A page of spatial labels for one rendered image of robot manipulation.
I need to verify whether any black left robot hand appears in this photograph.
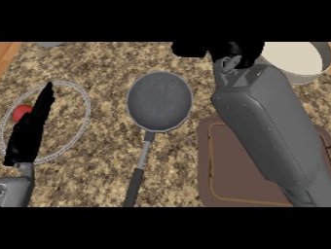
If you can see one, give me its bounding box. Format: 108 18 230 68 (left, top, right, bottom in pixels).
3 81 56 167

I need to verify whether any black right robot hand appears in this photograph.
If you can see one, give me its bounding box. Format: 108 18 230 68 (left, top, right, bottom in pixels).
170 41 266 70

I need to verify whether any brown tray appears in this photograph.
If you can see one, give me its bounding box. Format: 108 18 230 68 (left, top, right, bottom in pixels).
195 117 331 208

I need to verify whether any red fruit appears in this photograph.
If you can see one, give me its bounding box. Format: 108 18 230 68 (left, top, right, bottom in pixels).
12 103 34 124

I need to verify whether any cream round pot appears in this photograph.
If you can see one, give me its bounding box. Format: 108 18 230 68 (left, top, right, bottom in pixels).
255 41 331 87

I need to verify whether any grey frying pan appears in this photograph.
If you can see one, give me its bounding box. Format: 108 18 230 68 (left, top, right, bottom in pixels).
121 71 193 208

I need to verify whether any grey round object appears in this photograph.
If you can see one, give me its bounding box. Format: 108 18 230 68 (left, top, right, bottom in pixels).
34 41 68 49

